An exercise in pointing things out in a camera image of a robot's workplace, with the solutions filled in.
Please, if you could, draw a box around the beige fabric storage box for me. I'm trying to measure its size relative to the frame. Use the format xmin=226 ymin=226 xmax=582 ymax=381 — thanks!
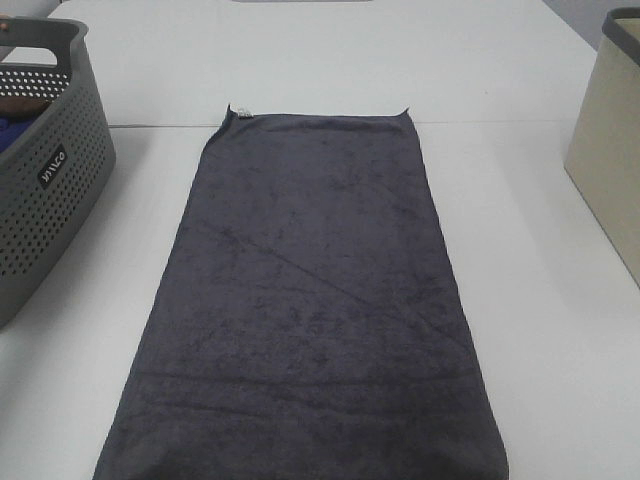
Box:
xmin=564 ymin=7 xmax=639 ymax=281

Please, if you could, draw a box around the dark grey towel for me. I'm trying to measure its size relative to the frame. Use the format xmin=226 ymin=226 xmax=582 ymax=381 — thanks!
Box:
xmin=94 ymin=110 xmax=509 ymax=479

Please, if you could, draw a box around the grey perforated plastic basket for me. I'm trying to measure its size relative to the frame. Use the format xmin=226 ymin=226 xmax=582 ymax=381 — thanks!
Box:
xmin=1 ymin=17 xmax=116 ymax=324

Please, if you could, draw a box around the brown towel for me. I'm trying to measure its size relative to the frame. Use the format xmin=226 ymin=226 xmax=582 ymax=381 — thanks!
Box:
xmin=0 ymin=96 xmax=51 ymax=119

